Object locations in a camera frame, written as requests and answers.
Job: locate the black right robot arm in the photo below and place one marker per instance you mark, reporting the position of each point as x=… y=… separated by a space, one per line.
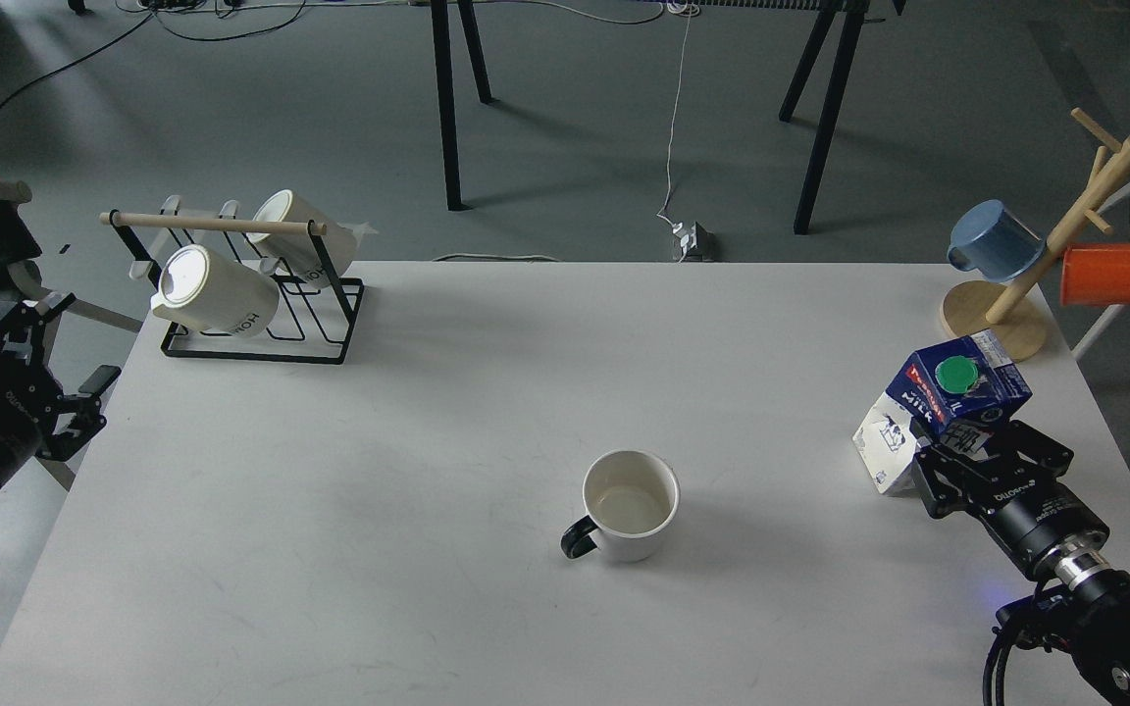
x=1080 y=604

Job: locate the white mug on rack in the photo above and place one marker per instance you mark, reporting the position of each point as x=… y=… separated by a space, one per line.
x=205 y=291
x=301 y=256

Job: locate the grey power adapter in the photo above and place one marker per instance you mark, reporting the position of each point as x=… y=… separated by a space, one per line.
x=694 y=242

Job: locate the blue white milk carton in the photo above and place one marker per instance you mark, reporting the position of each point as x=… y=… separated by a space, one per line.
x=958 y=393

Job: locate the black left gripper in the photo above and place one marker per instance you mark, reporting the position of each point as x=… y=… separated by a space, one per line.
x=65 y=422

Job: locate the orange mug on tree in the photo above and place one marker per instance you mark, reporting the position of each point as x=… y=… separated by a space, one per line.
x=1095 y=275

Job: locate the black wire mug rack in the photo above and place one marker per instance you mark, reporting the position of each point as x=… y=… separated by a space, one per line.
x=312 y=326

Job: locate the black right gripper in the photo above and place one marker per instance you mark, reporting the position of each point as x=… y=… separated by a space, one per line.
x=1014 y=493

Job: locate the white mug on rack rear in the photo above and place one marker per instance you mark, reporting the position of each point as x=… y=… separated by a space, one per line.
x=301 y=256

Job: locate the black table legs right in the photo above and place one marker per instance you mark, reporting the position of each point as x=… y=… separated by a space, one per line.
x=855 y=15

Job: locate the wooden mug tree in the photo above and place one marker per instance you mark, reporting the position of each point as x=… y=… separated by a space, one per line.
x=1005 y=309

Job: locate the white mug with black handle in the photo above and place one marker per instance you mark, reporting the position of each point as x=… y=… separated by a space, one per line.
x=630 y=498

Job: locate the blue mug on tree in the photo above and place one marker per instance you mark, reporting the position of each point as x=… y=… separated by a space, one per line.
x=992 y=241

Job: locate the white mug on rack front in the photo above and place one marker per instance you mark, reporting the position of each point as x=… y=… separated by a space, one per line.
x=205 y=291

